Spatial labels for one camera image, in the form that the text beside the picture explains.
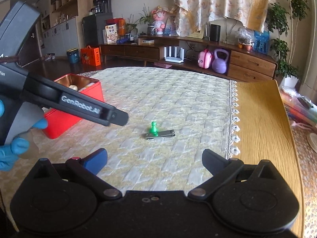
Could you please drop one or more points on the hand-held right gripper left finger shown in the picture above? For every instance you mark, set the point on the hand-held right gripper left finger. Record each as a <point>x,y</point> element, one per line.
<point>95,161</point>

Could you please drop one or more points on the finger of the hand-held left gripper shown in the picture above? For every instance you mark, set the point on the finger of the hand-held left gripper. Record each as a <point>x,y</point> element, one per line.
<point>117,117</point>

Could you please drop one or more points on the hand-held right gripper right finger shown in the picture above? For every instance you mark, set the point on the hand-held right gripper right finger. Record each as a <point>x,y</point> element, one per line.
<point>213,159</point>

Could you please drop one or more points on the green pawn piece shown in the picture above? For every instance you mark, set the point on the green pawn piece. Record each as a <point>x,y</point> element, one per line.
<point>154,127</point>

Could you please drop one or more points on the red metal tin box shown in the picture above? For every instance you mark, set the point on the red metal tin box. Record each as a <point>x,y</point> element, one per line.
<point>74,126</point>

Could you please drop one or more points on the silver nail clipper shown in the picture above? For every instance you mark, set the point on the silver nail clipper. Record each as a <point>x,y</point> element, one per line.
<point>166,133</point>

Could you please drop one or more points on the small beige scoop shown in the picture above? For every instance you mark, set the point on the small beige scoop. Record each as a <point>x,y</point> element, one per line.
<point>73,87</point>

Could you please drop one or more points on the person's left hand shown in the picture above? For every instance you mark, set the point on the person's left hand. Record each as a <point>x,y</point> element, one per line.
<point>13,151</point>

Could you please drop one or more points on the cream quilted table cover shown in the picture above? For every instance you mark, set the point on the cream quilted table cover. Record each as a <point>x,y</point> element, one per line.
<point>161,91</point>

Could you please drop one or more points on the teal waste bin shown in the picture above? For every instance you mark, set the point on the teal waste bin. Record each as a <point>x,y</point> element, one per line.
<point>73,57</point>

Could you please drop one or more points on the orange gift box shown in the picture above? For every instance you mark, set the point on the orange gift box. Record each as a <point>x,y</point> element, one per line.
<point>90,57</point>

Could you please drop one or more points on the dark wooden media cabinet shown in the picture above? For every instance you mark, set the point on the dark wooden media cabinet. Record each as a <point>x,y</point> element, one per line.
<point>138,52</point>

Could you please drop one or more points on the pink floor mat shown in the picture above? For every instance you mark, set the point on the pink floor mat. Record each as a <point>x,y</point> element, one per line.
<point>163,66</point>

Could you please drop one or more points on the small blue toy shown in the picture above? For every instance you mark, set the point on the small blue toy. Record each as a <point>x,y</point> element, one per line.
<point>122,40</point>

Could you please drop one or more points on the yellow white flat box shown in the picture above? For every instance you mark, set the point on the yellow white flat box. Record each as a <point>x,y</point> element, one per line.
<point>146,41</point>

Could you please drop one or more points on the white antenna router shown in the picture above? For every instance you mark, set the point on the white antenna router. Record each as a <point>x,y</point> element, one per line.
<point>173,58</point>

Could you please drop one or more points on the white yellow snack box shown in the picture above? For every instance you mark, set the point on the white yellow snack box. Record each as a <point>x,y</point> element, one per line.
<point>111,36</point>

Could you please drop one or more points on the black mini fridge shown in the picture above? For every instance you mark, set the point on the black mini fridge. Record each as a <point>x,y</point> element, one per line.
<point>95,32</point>

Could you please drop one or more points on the small green houseplant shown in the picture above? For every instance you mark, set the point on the small green houseplant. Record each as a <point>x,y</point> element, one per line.
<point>130,28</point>

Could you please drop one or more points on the red orange gift bag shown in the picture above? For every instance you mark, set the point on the red orange gift bag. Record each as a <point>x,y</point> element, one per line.
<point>120,27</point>

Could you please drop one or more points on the light wood cabinet drawer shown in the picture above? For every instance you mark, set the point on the light wood cabinet drawer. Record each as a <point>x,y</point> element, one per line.
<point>252,60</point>
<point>250,73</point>

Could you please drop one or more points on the purple kettlebell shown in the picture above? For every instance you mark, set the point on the purple kettlebell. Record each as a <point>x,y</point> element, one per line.
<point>220,65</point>

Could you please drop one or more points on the leafy plant in dark vase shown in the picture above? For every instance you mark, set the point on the leafy plant in dark vase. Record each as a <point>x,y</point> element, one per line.
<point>150,29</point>

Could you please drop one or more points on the pink toy case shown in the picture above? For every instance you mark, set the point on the pink toy case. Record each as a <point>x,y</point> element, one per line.
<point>205,59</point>

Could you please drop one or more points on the white round lid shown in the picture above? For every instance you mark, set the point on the white round lid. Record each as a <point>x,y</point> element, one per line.
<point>312,138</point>

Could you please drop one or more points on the stack of colourful books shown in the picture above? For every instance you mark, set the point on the stack of colourful books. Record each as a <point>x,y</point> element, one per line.
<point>299,104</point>

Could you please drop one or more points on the pink doll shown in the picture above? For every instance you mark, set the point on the pink doll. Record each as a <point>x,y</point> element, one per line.
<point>160,23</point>

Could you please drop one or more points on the black coffee machine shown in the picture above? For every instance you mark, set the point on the black coffee machine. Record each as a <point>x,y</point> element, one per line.
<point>102,5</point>

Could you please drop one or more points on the small plant in clear bag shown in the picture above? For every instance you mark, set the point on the small plant in clear bag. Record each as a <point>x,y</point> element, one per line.
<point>245,39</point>

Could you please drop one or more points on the blue photo box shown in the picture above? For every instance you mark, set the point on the blue photo box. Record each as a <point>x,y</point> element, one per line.
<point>261,43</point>

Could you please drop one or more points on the black cylinder speaker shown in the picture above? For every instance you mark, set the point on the black cylinder speaker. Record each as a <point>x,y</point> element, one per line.
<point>215,32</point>

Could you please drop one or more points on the tall green potted plant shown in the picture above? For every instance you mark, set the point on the tall green potted plant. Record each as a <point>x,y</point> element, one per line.
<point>279,49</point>

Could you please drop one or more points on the floral cream cloth cover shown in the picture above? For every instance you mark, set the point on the floral cream cloth cover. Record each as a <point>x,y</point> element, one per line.
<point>223,0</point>

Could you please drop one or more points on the wooden wall shelf unit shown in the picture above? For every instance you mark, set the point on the wooden wall shelf unit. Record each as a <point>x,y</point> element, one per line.
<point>62,29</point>

